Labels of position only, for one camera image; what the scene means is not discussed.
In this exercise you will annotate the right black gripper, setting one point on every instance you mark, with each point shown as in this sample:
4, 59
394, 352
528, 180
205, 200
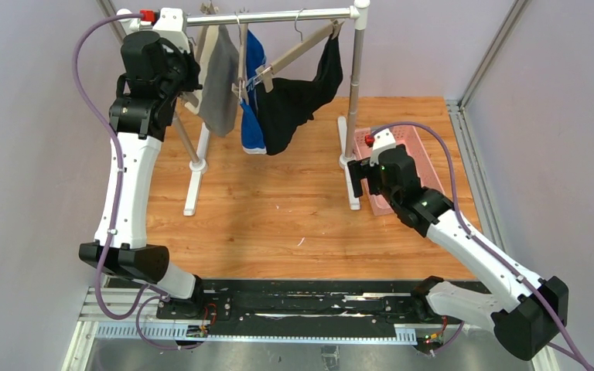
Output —
356, 176

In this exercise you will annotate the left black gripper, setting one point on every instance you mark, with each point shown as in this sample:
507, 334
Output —
187, 71

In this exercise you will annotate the beige hanger of grey underwear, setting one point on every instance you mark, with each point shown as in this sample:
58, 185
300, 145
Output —
192, 99

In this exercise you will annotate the grey underwear beige waistband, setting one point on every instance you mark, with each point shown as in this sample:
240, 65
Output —
218, 103

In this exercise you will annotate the beige hanger of blue underwear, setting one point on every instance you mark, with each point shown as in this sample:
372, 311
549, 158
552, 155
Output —
242, 51

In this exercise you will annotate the blue underwear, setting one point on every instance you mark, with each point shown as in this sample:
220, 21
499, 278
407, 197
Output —
252, 138

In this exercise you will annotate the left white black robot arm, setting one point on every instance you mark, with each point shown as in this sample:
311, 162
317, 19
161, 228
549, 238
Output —
120, 248

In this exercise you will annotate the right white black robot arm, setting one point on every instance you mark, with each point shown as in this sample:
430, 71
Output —
523, 310

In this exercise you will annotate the black underwear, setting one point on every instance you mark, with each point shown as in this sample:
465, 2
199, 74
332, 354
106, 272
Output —
291, 103

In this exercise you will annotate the beige hanger of black underwear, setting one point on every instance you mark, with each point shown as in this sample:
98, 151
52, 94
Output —
266, 74

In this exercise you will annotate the pink plastic basket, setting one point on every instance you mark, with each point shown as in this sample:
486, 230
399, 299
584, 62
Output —
403, 135

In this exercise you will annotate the white metal clothes rack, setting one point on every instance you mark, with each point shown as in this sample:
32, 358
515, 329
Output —
358, 12

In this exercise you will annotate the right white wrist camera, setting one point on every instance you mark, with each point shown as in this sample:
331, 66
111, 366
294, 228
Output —
383, 140

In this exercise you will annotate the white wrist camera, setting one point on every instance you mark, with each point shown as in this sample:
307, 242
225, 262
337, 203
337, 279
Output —
383, 140
171, 25

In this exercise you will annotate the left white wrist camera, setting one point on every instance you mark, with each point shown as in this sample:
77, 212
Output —
171, 25

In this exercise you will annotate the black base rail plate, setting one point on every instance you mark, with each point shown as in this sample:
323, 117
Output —
303, 309

